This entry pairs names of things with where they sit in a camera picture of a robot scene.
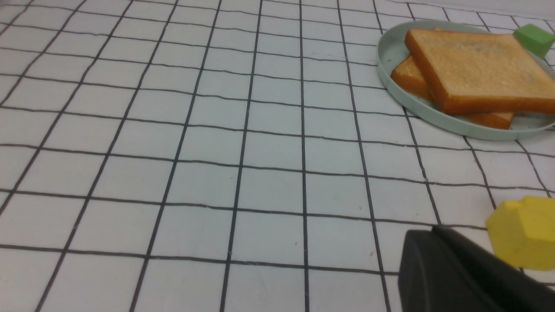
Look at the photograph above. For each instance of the green cube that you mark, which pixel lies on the green cube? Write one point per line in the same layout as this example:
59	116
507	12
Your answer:
534	39

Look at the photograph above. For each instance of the toast slice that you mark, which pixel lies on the toast slice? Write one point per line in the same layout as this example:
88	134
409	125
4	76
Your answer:
470	73
407	76

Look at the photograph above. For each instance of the bottom toast slice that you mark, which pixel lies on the bottom toast slice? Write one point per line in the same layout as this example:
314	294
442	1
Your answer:
407	76

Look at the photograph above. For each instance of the yellow block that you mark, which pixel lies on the yellow block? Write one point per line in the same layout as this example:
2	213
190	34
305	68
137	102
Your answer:
522	232

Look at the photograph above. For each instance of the checkered white tablecloth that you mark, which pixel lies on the checkered white tablecloth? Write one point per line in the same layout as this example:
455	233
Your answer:
228	156

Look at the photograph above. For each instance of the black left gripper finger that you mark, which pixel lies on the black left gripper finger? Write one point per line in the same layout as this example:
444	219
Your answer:
443	271

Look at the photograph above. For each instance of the pale green plate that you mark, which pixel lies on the pale green plate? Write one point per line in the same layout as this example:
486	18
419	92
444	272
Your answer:
391	51

